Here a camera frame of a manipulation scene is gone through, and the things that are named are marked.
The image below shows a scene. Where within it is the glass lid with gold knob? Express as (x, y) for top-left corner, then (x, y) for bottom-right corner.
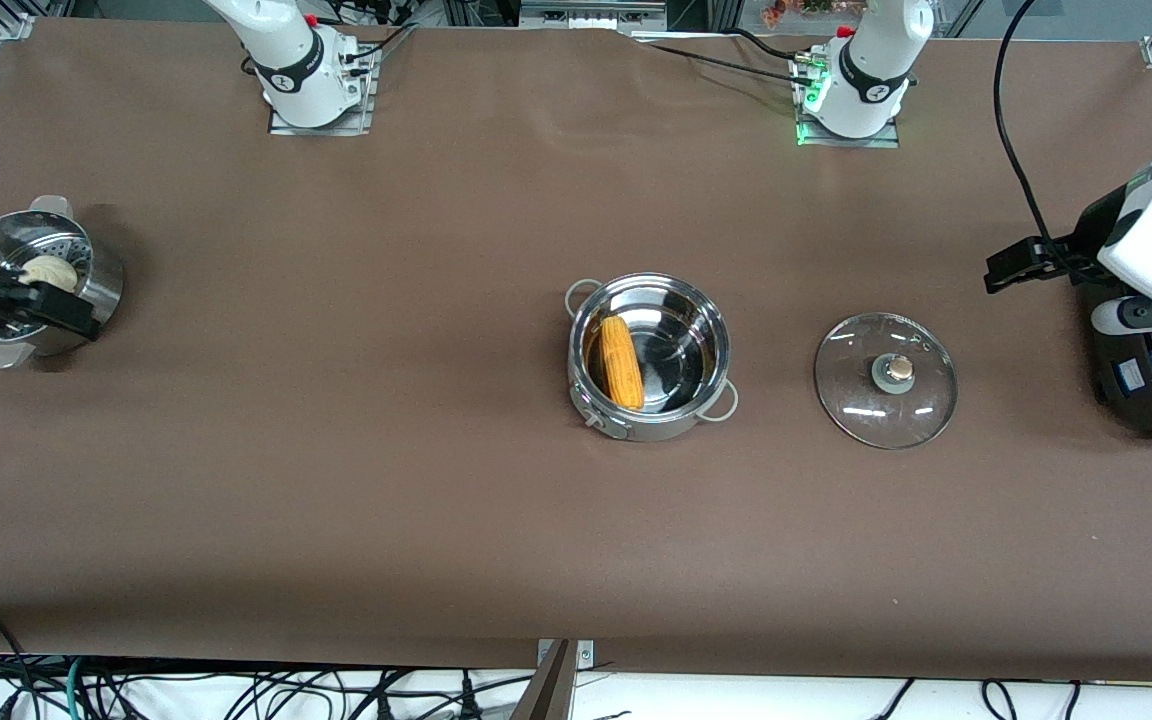
(814, 312), (958, 450)

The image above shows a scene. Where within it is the yellow corn cob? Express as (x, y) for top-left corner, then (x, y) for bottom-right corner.
(598, 316), (647, 411)

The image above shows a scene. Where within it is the steel steamer pot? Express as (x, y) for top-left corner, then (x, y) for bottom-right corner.
(0, 195), (125, 371)

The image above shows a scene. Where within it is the white steamed bun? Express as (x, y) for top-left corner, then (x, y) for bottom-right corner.
(21, 255), (79, 293)

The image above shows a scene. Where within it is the brown table cover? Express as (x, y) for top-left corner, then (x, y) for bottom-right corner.
(0, 15), (1152, 683)

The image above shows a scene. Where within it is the grey metal box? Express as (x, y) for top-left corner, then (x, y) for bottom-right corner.
(521, 0), (667, 31)

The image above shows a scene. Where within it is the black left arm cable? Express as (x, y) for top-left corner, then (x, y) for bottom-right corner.
(994, 0), (1067, 251)

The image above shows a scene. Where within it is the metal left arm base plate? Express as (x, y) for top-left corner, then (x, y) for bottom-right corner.
(794, 55), (902, 149)

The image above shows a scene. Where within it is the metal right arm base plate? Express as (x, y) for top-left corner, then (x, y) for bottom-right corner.
(268, 45), (377, 134)

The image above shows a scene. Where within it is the black base cable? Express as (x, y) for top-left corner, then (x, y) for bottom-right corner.
(336, 25), (417, 76)
(726, 28), (802, 61)
(648, 42), (812, 86)

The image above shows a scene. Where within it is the steel pot with grey handles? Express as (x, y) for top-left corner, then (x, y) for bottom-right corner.
(566, 272), (740, 443)

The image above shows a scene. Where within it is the metal table bracket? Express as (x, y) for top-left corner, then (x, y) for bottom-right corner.
(536, 638), (595, 669)

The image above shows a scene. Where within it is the grey camera pole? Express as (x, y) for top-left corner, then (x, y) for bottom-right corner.
(508, 640), (579, 720)

